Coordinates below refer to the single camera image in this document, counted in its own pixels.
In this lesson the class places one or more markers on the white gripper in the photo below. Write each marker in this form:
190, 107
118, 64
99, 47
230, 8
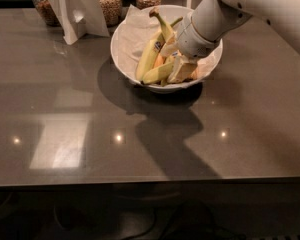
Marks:
194, 40

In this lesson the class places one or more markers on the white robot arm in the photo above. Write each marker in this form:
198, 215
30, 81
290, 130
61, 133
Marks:
202, 29

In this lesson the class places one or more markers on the small orange banana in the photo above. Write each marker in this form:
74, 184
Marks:
159, 61

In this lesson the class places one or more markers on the left yellow-green banana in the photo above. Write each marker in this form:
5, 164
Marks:
149, 54

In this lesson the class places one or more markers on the long middle yellow banana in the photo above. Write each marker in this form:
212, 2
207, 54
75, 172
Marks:
166, 29

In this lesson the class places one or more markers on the white ceramic bowl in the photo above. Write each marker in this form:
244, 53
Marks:
167, 88

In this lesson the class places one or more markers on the white paper bowl liner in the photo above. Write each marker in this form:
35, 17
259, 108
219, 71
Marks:
132, 35

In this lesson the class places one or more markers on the glass jar of nuts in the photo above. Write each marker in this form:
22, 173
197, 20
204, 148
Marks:
112, 11

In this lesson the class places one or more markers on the left white sign stand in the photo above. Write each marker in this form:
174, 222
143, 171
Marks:
80, 17

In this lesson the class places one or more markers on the far left glass jar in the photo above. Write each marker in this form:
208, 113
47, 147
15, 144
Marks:
46, 12

